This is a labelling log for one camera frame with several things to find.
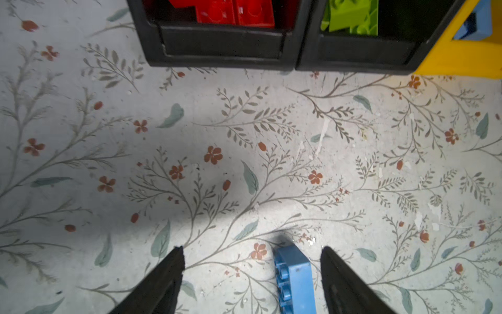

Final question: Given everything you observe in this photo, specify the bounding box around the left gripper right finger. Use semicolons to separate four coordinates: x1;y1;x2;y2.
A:
320;246;395;314

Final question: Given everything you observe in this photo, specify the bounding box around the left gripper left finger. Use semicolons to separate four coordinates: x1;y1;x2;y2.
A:
111;247;185;314

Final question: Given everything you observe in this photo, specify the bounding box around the small red lego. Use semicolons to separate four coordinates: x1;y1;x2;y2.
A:
169;0;197;9

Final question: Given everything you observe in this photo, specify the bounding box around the thin blue lego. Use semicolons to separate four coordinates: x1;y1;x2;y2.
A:
274;245;316;314

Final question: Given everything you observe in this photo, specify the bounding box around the floral table mat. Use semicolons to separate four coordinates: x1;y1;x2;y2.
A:
1;1;501;313

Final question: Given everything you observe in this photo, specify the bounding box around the black bin left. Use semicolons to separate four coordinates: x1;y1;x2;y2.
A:
128;0;312;71

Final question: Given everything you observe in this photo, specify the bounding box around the black bin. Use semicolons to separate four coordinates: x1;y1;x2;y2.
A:
296;0;464;75
128;0;312;71

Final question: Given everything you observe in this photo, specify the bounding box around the black bin middle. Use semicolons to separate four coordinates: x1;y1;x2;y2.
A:
296;0;464;75

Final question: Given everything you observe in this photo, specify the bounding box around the yellow bin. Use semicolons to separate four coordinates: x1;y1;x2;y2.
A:
415;1;501;79

